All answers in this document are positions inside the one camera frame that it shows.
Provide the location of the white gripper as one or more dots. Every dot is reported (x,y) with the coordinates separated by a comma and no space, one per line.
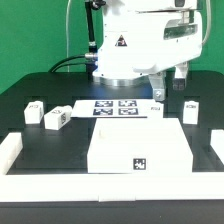
(163,40)

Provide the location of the white sheet with markers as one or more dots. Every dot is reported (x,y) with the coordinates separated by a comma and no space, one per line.
(112,108)

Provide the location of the white U-shaped obstacle fence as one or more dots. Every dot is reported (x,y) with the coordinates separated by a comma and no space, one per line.
(99,187)

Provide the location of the white square table top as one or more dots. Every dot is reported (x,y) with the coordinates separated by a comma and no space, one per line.
(139,145)

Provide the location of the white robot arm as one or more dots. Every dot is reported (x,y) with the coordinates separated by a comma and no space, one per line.
(114,58)

